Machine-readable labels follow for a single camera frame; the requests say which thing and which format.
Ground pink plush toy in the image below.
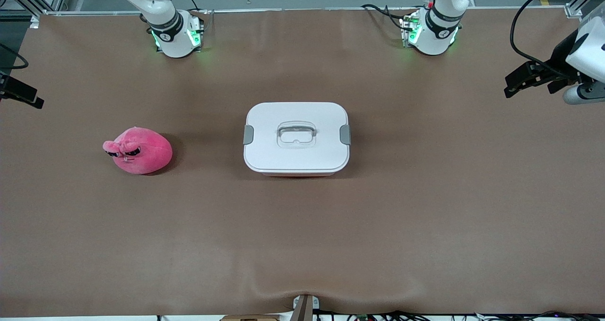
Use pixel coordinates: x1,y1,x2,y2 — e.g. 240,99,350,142
103,127,173,175

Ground white box lid grey clips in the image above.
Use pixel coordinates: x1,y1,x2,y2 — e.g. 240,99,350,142
243,102,352,173

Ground brown table mat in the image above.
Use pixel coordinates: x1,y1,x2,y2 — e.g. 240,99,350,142
0,7,605,318

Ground brown cardboard piece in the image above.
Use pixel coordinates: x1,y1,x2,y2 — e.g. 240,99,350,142
220,314,280,321

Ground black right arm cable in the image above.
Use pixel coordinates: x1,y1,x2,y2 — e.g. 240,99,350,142
0,43,29,70

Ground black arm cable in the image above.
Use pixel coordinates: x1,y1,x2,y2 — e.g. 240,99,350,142
510,0,579,80
0,43,29,70

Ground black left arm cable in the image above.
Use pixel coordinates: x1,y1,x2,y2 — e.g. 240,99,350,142
510,0,579,80

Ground black left base cables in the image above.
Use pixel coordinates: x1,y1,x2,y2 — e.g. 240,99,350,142
361,3,414,32

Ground aluminium table edge rail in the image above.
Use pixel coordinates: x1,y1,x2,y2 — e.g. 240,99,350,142
43,5,568,17

